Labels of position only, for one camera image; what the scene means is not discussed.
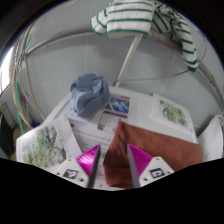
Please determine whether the small landscape print sheet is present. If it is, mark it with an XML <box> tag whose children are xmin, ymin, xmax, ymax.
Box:
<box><xmin>149</xmin><ymin>93</ymin><xmax>194</xmax><ymax>134</ymax></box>

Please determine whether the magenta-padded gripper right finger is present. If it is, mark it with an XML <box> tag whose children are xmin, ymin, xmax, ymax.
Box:
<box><xmin>126</xmin><ymin>143</ymin><xmax>175</xmax><ymax>189</ymax></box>

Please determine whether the green-striped white garment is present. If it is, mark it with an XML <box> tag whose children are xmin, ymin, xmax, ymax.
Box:
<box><xmin>89</xmin><ymin>0</ymin><xmax>199</xmax><ymax>73</ymax></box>

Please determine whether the crumpled blue-grey cloth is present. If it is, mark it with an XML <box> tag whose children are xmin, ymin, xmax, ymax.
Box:
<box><xmin>69</xmin><ymin>73</ymin><xmax>112</xmax><ymax>119</ymax></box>

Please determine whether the white text sheet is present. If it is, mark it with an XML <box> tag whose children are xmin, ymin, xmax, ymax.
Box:
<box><xmin>68</xmin><ymin>113</ymin><xmax>116</xmax><ymax>168</ymax></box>

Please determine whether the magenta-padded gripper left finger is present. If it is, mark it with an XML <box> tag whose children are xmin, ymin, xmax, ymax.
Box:
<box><xmin>54</xmin><ymin>144</ymin><xmax>102</xmax><ymax>189</ymax></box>

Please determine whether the grey wall pipe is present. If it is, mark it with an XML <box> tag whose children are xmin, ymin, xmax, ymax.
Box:
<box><xmin>25</xmin><ymin>28</ymin><xmax>224</xmax><ymax>111</ymax></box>

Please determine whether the large landscape print sheet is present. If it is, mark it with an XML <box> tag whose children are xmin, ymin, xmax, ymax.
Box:
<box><xmin>15</xmin><ymin>116</ymin><xmax>83</xmax><ymax>171</ymax></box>

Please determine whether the purple printed leaflet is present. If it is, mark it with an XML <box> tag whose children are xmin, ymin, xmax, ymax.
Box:
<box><xmin>97</xmin><ymin>94</ymin><xmax>131</xmax><ymax>132</ymax></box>

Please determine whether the yellow cable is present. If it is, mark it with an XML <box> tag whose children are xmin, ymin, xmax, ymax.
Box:
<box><xmin>11</xmin><ymin>59</ymin><xmax>34</xmax><ymax>131</ymax></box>

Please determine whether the thin white pipe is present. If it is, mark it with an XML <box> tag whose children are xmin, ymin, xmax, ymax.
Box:
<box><xmin>114</xmin><ymin>33</ymin><xmax>144</xmax><ymax>88</ymax></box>

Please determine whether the brown towel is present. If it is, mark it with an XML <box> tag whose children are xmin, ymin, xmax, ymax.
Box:
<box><xmin>103</xmin><ymin>119</ymin><xmax>204</xmax><ymax>190</ymax></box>

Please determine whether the green cable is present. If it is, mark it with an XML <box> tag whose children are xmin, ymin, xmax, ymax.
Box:
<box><xmin>14</xmin><ymin>36</ymin><xmax>33</xmax><ymax>134</ymax></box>

